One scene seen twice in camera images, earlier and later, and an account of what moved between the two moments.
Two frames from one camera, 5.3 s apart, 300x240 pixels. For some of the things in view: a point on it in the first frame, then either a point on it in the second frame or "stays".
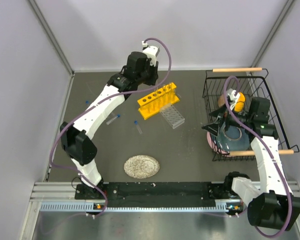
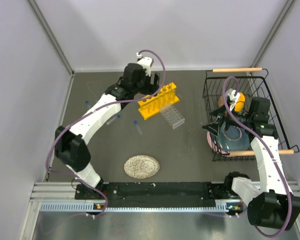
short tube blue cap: [136, 122] stays
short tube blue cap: [118, 115] stays
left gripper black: [154, 75] -> [150, 89]
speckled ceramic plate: [141, 166] stays
